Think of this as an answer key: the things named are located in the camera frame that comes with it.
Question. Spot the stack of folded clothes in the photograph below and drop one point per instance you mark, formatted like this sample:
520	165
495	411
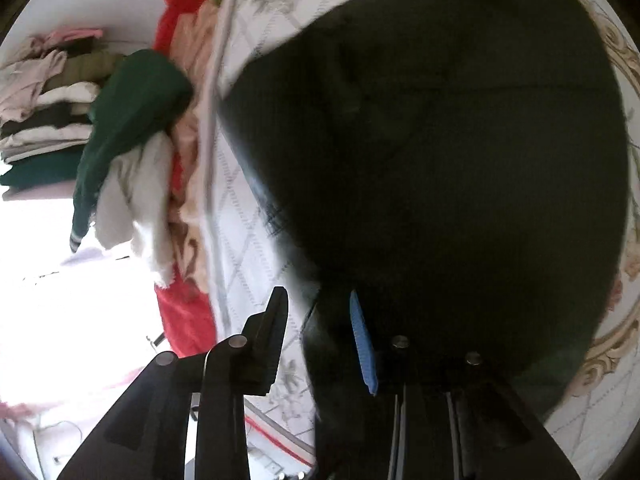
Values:
45	105

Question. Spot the white floral printed bed sheet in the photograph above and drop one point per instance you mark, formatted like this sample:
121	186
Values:
240	200

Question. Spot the green garment with striped cuffs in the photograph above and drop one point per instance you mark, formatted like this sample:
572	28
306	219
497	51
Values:
135	110

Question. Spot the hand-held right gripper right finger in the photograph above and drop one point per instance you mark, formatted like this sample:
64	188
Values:
362	345

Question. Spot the large black garment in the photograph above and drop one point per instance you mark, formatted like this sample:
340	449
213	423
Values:
425	160

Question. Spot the white fleece cloth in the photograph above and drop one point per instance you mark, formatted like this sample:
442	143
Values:
135	195

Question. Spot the red floral blanket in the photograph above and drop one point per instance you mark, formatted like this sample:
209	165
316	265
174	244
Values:
182	315

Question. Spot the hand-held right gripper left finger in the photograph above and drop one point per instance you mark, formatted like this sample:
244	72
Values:
267	340

